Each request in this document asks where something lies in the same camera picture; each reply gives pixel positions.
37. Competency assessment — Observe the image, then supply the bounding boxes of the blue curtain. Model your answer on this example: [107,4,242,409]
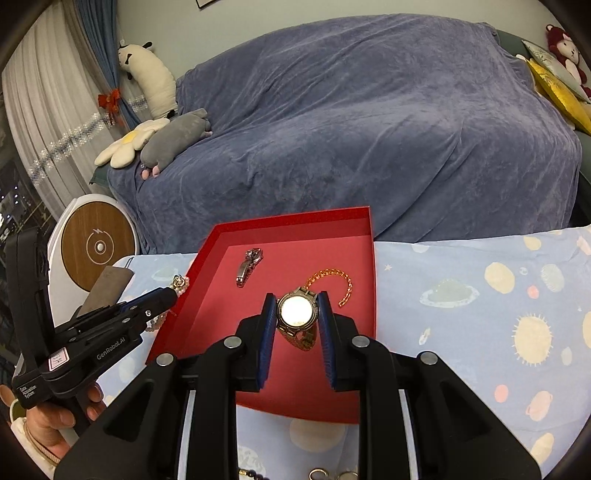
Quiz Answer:
[69,0,139,130]

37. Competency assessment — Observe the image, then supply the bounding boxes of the pearl bracelet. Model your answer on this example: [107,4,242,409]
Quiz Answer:
[147,274,191,333]

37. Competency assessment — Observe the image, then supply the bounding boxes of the red curtain bow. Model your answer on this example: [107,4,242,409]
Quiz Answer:
[97,89,123,126]

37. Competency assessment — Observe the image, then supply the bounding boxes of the grey plush toy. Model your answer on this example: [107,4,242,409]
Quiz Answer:
[140,108,213,178]

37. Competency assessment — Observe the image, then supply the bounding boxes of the white flower cushion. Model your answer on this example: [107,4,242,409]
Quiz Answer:
[95,118,171,169]

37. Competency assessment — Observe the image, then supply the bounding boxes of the person's left forearm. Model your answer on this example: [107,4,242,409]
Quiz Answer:
[8,415,57,476]

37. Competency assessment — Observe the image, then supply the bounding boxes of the red jewelry box tray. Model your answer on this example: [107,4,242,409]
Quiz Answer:
[145,206,380,424]

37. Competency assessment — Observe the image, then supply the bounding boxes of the white round wooden-faced appliance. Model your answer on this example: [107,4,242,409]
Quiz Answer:
[46,194,139,324]

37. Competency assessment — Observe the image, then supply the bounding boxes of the yellow pillow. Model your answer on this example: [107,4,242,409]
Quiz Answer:
[526,59,591,134]

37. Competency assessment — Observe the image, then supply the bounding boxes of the red monkey plush toy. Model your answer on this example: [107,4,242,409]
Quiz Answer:
[545,24,591,88]

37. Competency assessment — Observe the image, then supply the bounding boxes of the grey power bank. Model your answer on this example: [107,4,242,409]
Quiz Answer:
[76,266,136,317]

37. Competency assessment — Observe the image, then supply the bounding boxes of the gold chain bracelet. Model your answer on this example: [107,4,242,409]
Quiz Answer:
[305,269,354,309]

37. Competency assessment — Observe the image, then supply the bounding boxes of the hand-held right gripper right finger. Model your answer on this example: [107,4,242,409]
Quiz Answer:
[316,291,541,480]

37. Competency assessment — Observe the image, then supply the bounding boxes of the white alpaca plush toy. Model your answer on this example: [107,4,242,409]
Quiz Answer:
[117,40,179,120]

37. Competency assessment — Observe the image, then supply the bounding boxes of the person's left hand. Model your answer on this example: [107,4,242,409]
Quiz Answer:
[25,383,107,462]

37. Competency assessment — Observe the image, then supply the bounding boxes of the light blue planet tablecloth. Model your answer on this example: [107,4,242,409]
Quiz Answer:
[95,226,591,480]

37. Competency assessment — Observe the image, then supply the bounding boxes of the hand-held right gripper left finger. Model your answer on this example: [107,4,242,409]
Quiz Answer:
[54,292,278,480]

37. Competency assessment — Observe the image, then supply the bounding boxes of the gold wrist watch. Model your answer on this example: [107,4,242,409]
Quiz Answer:
[276,286,320,352]

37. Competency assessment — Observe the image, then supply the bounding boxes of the white sheer curtain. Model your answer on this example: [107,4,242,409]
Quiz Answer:
[2,0,139,222]

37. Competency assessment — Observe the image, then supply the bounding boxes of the silver wrist watch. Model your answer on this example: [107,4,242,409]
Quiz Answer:
[236,248,264,288]

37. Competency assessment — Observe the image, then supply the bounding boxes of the blue velvet sofa blanket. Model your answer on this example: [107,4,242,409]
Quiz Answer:
[107,13,583,254]

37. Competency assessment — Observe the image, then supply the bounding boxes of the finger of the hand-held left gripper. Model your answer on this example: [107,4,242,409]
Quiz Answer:
[121,286,179,320]
[117,310,160,334]

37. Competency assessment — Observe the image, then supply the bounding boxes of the silver pillow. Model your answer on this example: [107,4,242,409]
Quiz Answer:
[522,39,591,103]

